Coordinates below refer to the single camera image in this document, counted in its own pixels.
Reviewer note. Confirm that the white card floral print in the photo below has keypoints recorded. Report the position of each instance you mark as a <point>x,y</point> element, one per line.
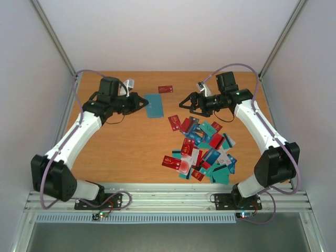
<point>223,158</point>

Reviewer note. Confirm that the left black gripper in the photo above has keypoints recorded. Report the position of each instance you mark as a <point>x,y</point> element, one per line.
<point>133,102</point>

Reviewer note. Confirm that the blue slotted cable duct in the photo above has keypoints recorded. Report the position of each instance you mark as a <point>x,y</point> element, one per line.
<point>138,218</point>

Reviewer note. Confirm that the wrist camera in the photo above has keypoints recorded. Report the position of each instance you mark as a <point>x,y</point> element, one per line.
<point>204,89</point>
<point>129,84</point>

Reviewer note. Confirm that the blue white card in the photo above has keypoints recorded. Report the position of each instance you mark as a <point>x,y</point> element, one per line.
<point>209,158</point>

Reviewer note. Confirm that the teal card black stripe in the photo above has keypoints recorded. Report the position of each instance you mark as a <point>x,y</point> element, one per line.
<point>185,176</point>

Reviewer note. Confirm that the teal card bottom right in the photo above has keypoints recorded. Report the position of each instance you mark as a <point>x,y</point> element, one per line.
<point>220,175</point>

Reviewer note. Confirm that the red card bottom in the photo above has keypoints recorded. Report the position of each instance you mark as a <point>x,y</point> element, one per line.
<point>197,175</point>

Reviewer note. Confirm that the teal card upper pile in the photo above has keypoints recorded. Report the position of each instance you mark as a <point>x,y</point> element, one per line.
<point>207,128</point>

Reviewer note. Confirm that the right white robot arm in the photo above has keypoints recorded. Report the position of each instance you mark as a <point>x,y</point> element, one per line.
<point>279,158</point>

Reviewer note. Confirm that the left aluminium frame post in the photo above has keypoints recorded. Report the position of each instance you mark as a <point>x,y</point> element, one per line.
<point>52,34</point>

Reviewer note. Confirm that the right small circuit board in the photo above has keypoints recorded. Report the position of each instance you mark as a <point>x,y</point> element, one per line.
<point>244,215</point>

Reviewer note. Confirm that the left small circuit board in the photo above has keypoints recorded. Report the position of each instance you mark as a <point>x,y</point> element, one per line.
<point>99,216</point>

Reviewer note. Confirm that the white card red circle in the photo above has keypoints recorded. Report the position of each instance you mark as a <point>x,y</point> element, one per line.
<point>185,165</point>

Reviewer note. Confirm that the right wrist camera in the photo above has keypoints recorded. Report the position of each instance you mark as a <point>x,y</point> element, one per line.
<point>204,89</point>

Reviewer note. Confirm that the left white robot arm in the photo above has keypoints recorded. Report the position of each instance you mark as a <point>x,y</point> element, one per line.
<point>51,172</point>

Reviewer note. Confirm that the red card black stripe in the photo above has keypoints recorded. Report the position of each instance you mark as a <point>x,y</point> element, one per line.
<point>216,141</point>

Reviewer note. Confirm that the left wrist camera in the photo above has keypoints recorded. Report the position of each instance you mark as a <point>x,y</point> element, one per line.
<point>129,84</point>

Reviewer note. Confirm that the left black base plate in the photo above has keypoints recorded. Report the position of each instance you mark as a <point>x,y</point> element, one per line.
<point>101,202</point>

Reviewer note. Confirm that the small circuit board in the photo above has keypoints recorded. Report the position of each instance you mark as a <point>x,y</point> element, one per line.
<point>99,216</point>
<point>244,215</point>

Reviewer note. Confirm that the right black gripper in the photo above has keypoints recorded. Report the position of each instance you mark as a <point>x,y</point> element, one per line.
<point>197,102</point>

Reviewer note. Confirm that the lone red VIP card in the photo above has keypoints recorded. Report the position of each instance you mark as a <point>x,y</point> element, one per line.
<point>165,89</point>

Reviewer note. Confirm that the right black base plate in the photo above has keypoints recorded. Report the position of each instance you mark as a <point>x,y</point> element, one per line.
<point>227,201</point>

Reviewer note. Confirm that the right aluminium frame post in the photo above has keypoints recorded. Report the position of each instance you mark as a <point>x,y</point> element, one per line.
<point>293,17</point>

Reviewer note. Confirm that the teal card holder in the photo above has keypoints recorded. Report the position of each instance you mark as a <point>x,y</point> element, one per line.
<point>155,107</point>

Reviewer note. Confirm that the teal card left stripe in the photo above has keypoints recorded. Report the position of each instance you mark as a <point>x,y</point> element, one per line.
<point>176,154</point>

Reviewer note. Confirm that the aluminium rail platform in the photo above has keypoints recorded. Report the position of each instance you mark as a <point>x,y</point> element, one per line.
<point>195,198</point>

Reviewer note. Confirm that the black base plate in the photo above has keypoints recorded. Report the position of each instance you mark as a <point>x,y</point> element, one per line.
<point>227,201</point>
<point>101,202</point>

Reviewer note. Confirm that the aluminium frame post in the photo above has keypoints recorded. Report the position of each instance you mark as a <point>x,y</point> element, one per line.
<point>52,34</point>
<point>293,17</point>

